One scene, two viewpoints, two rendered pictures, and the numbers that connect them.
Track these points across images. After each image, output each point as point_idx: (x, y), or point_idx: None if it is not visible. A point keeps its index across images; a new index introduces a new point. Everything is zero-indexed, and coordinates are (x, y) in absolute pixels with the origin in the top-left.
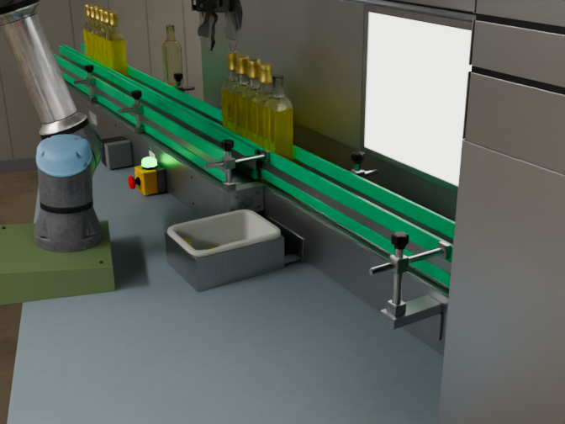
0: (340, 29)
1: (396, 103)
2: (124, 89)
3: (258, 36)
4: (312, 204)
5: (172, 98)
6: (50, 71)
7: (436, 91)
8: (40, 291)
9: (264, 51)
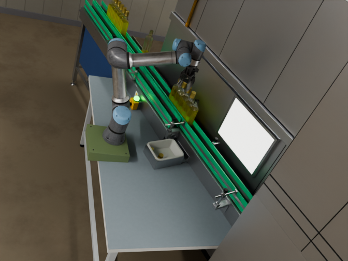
0: (223, 93)
1: (234, 129)
2: None
3: None
4: (196, 148)
5: None
6: (124, 83)
7: (248, 136)
8: (105, 159)
9: None
